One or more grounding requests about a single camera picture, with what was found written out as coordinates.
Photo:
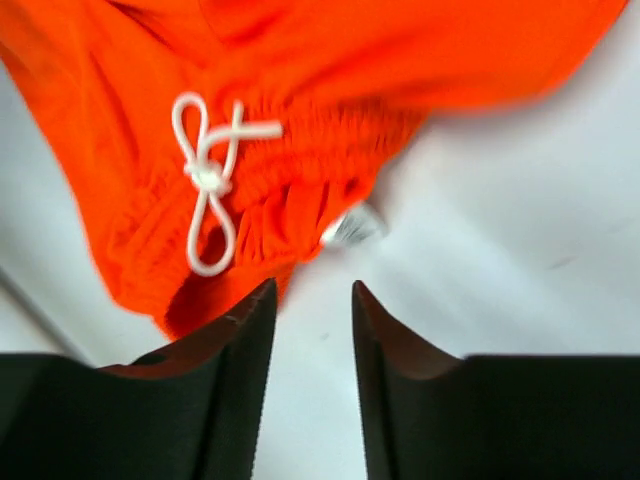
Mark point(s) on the orange mesh shorts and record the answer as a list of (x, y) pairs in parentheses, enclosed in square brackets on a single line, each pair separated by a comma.
[(210, 144)]

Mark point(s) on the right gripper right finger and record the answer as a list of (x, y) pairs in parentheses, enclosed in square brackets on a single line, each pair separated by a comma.
[(426, 414)]

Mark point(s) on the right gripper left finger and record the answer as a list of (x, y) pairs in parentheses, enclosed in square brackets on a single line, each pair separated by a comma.
[(189, 410)]

